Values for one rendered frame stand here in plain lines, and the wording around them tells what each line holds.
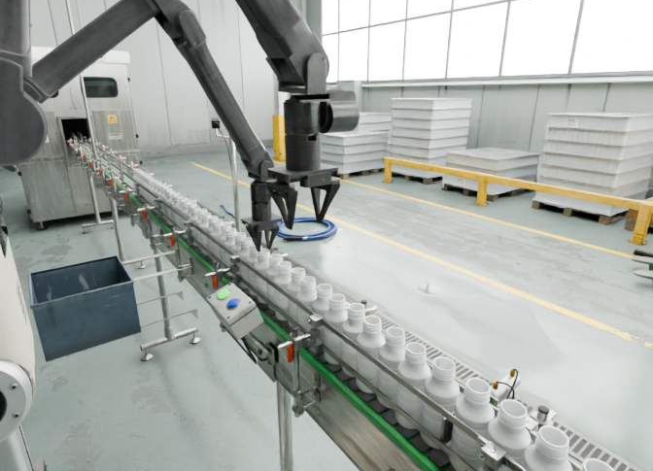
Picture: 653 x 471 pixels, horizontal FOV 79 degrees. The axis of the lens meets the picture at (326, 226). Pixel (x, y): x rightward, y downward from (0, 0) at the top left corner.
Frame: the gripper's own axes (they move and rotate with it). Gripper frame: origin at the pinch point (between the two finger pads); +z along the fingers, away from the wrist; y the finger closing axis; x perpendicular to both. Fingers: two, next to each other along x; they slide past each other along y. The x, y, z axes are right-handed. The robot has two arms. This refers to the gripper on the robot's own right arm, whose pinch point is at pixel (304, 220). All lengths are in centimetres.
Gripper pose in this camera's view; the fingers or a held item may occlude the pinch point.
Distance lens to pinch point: 68.4
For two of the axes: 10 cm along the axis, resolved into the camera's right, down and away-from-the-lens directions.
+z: 0.1, 9.5, 3.2
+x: -6.0, -2.5, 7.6
